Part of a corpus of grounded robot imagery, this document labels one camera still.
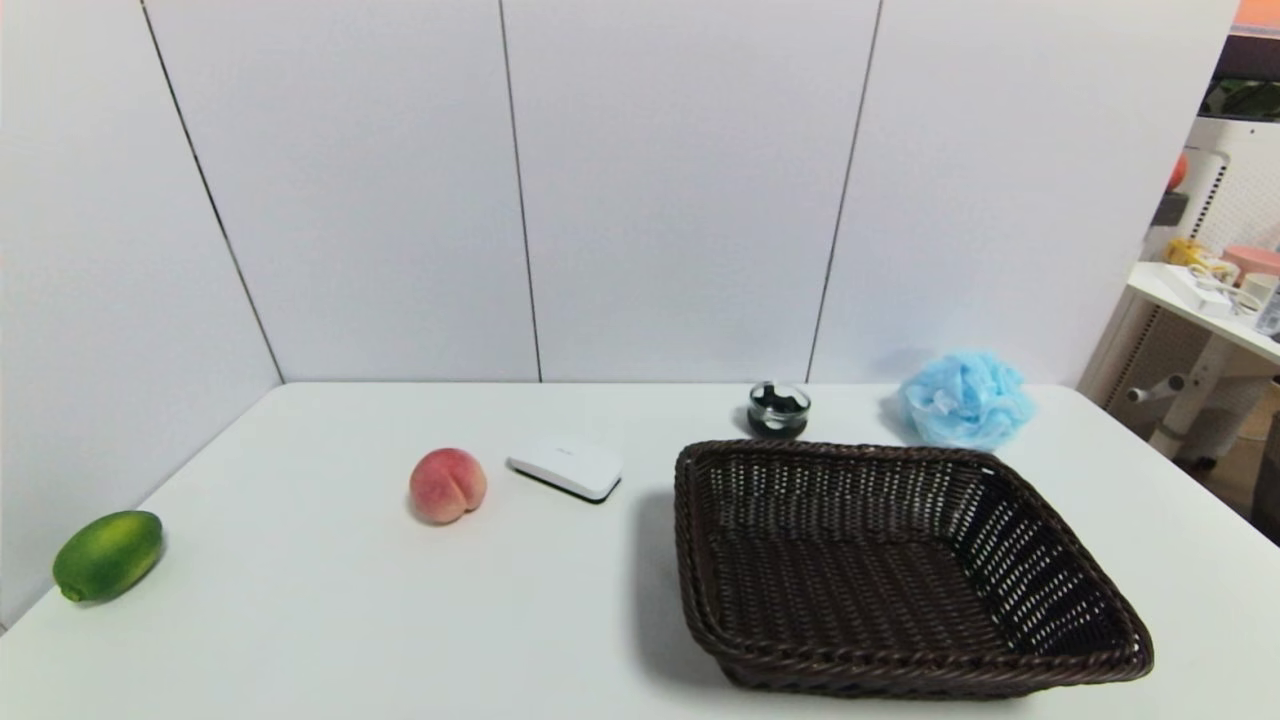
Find flat white box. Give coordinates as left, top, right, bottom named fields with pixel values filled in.
left=506, top=434, right=623, bottom=504

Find small glass jar black contents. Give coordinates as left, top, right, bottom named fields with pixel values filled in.
left=747, top=381, right=812, bottom=440

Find white power strip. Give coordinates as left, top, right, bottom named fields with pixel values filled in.
left=1160, top=265, right=1239, bottom=319

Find dark overhead shelf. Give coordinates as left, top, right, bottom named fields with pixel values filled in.
left=1200, top=35, right=1280, bottom=122

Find brown wicker basket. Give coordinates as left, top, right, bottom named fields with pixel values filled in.
left=674, top=439, right=1155, bottom=699

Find pink peach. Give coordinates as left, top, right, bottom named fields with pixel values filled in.
left=409, top=447, right=488, bottom=525

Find dark grey furniture piece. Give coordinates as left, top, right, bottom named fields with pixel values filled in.
left=1252, top=410, right=1280, bottom=546

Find white side table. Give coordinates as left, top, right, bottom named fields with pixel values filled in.
left=1127, top=262, right=1280, bottom=463

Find blue mesh bath loofah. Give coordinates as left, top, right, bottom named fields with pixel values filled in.
left=900, top=350, right=1036, bottom=453

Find pink bowl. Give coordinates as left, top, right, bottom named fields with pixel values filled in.
left=1222, top=245, right=1280, bottom=283

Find green oval fruit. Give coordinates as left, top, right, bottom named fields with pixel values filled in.
left=52, top=510, right=164, bottom=604

